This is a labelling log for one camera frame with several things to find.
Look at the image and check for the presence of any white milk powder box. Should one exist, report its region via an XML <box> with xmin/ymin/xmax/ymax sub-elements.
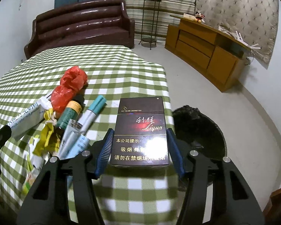
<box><xmin>7</xmin><ymin>96</ymin><xmax>52</xmax><ymax>141</ymax></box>

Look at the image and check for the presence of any yellow wrapper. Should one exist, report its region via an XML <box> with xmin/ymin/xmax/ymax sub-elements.
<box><xmin>33</xmin><ymin>108</ymin><xmax>61</xmax><ymax>156</ymax></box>

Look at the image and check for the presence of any light blue sachet packet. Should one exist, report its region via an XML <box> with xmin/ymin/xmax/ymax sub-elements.
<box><xmin>65</xmin><ymin>135</ymin><xmax>90</xmax><ymax>159</ymax></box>

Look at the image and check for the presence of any green bottle yellow label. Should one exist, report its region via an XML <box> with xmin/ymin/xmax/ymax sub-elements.
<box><xmin>56</xmin><ymin>94</ymin><xmax>84</xmax><ymax>130</ymax></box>

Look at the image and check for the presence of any teal white tube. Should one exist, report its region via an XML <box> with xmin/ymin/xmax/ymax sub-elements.
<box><xmin>57</xmin><ymin>95</ymin><xmax>108</xmax><ymax>160</ymax></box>

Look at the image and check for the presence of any red plastic bag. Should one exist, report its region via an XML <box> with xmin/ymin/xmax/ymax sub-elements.
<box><xmin>51</xmin><ymin>66</ymin><xmax>88</xmax><ymax>114</ymax></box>

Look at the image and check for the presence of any dark cigarette pack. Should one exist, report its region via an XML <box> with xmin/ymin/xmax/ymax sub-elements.
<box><xmin>110</xmin><ymin>96</ymin><xmax>169</xmax><ymax>168</ymax></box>

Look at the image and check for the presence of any black trash bin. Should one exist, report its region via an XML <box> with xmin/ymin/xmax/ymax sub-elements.
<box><xmin>173</xmin><ymin>105</ymin><xmax>227</xmax><ymax>161</ymax></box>

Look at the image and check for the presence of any wooden furniture at edge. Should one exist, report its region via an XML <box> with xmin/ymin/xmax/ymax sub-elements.
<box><xmin>263</xmin><ymin>188</ymin><xmax>281</xmax><ymax>225</ymax></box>

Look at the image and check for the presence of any green checkered tablecloth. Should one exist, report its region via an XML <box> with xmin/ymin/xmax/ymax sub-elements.
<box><xmin>0</xmin><ymin>45</ymin><xmax>178</xmax><ymax>224</ymax></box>

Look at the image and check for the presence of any wooden cabinet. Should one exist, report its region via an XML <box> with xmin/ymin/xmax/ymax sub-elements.
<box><xmin>165</xmin><ymin>16</ymin><xmax>250</xmax><ymax>92</ymax></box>

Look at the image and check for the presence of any dark brown leather sofa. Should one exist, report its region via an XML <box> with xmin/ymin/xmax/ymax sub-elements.
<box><xmin>24</xmin><ymin>0</ymin><xmax>135</xmax><ymax>59</ymax></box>

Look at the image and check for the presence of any white wifi router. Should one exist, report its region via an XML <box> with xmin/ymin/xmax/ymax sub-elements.
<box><xmin>218</xmin><ymin>24</ymin><xmax>261</xmax><ymax>50</ymax></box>

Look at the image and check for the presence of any black metal plant stand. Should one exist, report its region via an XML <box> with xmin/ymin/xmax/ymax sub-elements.
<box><xmin>138</xmin><ymin>0</ymin><xmax>162</xmax><ymax>50</ymax></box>

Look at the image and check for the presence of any mickey mouse toy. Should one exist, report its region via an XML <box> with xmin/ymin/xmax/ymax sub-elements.
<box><xmin>194</xmin><ymin>11</ymin><xmax>205</xmax><ymax>23</ymax></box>

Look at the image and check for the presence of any beige quilted curtain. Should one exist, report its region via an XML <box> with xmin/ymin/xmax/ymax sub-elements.
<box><xmin>195</xmin><ymin>0</ymin><xmax>279</xmax><ymax>64</ymax></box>

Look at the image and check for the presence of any small box on cabinet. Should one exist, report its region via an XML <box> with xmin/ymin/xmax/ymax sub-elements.
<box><xmin>183</xmin><ymin>13</ymin><xmax>197</xmax><ymax>22</ymax></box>

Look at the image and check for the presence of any striped curtain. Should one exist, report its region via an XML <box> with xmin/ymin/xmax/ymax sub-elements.
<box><xmin>125</xmin><ymin>0</ymin><xmax>196</xmax><ymax>44</ymax></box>

